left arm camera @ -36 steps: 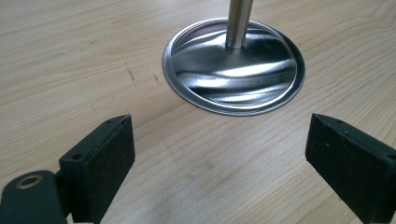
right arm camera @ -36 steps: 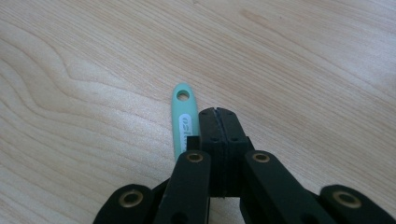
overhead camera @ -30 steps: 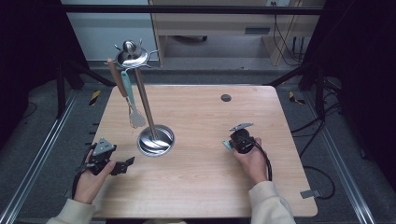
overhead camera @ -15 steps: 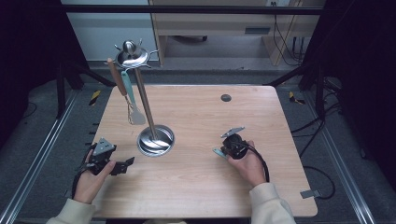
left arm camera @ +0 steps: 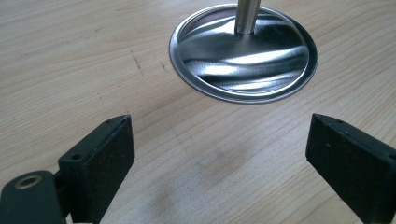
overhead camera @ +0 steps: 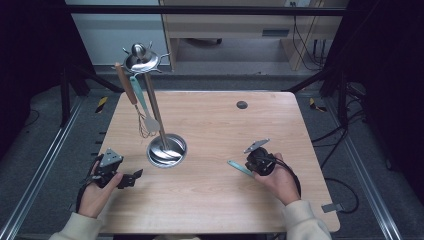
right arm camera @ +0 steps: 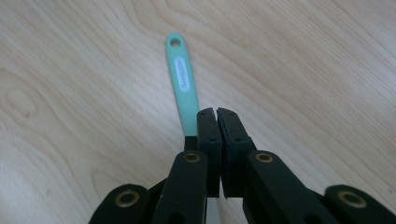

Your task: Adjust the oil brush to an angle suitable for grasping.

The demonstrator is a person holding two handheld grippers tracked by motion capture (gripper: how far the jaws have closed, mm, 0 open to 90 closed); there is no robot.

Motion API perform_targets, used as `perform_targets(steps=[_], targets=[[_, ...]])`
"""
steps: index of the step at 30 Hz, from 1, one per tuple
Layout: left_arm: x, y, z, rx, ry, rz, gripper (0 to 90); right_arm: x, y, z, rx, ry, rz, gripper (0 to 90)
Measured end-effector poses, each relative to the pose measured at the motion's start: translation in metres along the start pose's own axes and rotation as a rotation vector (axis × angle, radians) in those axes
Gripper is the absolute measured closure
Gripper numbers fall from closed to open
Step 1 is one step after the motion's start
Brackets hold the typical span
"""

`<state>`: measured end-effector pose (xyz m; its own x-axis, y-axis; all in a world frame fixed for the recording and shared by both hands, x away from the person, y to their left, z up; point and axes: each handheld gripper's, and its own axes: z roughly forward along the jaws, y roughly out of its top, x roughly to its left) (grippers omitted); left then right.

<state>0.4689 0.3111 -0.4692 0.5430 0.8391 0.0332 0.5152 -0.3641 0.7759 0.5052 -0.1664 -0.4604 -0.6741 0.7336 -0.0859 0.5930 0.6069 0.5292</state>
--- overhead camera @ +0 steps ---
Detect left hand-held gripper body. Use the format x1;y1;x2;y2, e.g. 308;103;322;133
87;147;125;190

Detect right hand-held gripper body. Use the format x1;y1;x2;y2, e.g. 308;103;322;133
243;138;278;177

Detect teal handled utensil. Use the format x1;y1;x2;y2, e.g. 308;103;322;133
227;159;255;178

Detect steel utensil stand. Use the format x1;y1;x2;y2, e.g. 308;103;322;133
112;41;188;169

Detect teal-handled spatula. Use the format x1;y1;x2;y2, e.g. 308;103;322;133
128;75;162;134

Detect whisk with wooden handle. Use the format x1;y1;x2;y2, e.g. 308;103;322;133
114;61;158;140

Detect person's right hand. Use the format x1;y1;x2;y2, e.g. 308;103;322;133
254;152;302;207

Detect person's left hand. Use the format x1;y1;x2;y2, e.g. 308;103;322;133
76;161;125;220

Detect black metal stand legs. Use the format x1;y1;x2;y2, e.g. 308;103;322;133
281;65;350;130
59;63;130;128

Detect grey tape piece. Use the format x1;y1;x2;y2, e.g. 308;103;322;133
320;202;345;214

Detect black curtain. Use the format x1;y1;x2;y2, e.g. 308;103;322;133
0;0;96;161
323;0;424;204

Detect white cabinet panel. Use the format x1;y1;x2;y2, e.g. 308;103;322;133
64;0;172;66

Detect right hand-held gripper black cable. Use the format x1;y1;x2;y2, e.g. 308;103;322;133
265;155;303;198

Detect hand-held gripper black cable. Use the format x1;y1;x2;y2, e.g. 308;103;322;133
265;155;303;198
75;153;105;214

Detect left hand-held gripper black cable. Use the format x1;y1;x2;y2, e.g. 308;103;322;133
75;153;105;214

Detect yellow-handled tool left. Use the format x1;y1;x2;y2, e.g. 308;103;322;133
94;95;110;115

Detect yellow-handled tool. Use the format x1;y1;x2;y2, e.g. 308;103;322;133
94;95;110;115
308;96;328;114

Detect aluminium floor rail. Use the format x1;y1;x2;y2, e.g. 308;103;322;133
323;99;404;240
0;95;86;240

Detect black floor cables bundle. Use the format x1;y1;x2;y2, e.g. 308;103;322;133
312;109;366;169

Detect yellow-handled tool right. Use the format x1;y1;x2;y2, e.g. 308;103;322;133
308;96;328;114

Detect black looped floor cable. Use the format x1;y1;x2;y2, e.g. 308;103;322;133
324;177;361;215

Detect black hanging desk cables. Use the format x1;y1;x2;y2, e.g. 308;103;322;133
290;1;330;72

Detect black horizontal frame bar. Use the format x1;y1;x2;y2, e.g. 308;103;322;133
64;4;348;17

